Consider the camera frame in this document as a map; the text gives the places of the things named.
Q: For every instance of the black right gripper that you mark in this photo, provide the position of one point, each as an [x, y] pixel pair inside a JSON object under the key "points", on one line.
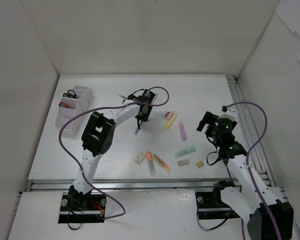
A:
{"points": [[208, 120]]}

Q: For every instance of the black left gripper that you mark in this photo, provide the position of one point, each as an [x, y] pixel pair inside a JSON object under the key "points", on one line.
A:
{"points": [[143, 115]]}

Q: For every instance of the purple grey pen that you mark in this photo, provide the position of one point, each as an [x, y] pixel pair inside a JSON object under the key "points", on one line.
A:
{"points": [[138, 128]]}

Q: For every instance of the grey green thin pen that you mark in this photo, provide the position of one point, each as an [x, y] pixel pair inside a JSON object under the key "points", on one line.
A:
{"points": [[122, 96]]}

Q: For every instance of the black handled scissors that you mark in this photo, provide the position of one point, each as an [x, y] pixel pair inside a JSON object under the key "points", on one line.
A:
{"points": [[70, 94]]}

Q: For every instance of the red gel pen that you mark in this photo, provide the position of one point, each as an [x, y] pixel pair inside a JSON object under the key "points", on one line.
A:
{"points": [[65, 105]]}

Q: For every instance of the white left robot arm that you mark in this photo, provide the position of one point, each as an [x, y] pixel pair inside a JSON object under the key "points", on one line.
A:
{"points": [[98, 135]]}

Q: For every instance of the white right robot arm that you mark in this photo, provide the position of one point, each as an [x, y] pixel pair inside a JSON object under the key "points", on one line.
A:
{"points": [[265, 215]]}

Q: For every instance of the pink mini stapler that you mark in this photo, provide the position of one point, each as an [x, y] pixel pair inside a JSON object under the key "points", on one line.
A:
{"points": [[168, 114]]}

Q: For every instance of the yellow highlighter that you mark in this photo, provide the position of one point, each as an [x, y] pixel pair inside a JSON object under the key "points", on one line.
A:
{"points": [[171, 121]]}

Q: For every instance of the small tan staples box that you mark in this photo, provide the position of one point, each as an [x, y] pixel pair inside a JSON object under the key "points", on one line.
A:
{"points": [[200, 164]]}

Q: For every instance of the pink purple highlighter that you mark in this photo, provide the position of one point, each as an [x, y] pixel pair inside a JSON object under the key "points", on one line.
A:
{"points": [[182, 131]]}

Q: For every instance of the orange cap highlighter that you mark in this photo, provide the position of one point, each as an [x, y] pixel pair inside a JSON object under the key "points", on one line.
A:
{"points": [[150, 163]]}

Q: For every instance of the white eraser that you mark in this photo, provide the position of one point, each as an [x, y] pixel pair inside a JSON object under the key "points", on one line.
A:
{"points": [[183, 162]]}

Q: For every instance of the twin orange yellow highlighter pack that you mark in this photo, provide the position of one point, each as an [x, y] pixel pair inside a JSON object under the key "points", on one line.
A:
{"points": [[162, 164]]}

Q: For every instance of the green highlighter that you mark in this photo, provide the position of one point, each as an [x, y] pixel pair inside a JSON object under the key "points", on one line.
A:
{"points": [[184, 152]]}

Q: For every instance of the white compartment organizer box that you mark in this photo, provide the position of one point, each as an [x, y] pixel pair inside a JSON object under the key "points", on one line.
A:
{"points": [[84, 97]]}

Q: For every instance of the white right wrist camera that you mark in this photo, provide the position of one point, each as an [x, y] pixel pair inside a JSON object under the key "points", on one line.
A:
{"points": [[229, 113]]}

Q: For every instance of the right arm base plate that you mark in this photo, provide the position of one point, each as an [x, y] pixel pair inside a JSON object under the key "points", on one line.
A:
{"points": [[209, 208]]}

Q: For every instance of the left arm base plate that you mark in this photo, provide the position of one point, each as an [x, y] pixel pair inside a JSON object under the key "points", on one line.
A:
{"points": [[93, 212]]}

